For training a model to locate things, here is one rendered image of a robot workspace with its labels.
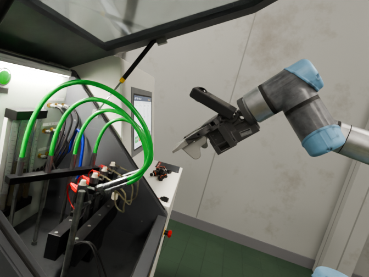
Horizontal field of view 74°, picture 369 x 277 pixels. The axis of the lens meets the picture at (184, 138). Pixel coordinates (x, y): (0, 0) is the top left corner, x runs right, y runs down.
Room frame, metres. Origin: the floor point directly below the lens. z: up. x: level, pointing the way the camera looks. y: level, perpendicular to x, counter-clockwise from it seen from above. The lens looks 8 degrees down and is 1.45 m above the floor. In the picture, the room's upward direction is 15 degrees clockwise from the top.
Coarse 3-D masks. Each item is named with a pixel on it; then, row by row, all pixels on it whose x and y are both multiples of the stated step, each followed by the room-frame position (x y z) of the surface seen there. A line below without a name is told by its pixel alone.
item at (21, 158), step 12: (60, 84) 0.69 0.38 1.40; (72, 84) 0.69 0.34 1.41; (84, 84) 0.69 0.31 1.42; (96, 84) 0.69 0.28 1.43; (48, 96) 0.69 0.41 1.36; (120, 96) 0.68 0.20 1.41; (36, 108) 0.69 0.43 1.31; (132, 108) 0.68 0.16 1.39; (24, 144) 0.70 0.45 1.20; (24, 156) 0.70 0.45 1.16; (144, 168) 0.68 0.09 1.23
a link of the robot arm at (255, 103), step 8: (256, 88) 0.55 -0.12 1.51; (248, 96) 0.55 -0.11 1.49; (256, 96) 0.54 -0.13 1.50; (248, 104) 0.54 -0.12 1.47; (256, 104) 0.54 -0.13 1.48; (264, 104) 0.53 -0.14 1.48; (248, 112) 0.55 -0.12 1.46; (256, 112) 0.54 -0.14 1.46; (264, 112) 0.54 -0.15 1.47; (272, 112) 0.54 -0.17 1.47; (256, 120) 0.55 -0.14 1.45
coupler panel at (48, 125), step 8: (56, 96) 0.95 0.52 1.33; (64, 96) 1.00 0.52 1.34; (48, 104) 0.90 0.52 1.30; (56, 104) 0.94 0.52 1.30; (64, 104) 0.99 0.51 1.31; (48, 112) 0.92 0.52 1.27; (56, 112) 0.97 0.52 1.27; (48, 120) 0.93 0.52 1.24; (56, 120) 0.98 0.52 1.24; (40, 128) 0.88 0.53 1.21; (48, 128) 0.93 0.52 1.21; (40, 136) 0.89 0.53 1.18; (48, 136) 0.94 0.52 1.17; (40, 144) 0.90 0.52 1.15; (48, 144) 0.95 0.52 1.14; (56, 144) 1.01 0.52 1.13; (40, 152) 0.91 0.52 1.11; (48, 152) 0.95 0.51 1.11; (56, 152) 0.99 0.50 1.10; (40, 160) 0.92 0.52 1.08
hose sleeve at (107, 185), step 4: (124, 176) 0.69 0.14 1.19; (116, 180) 0.68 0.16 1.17; (120, 180) 0.68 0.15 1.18; (124, 180) 0.68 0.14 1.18; (104, 184) 0.68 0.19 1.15; (108, 184) 0.68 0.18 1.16; (112, 184) 0.68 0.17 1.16; (116, 184) 0.68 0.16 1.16; (104, 188) 0.68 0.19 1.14; (108, 188) 0.68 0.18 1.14
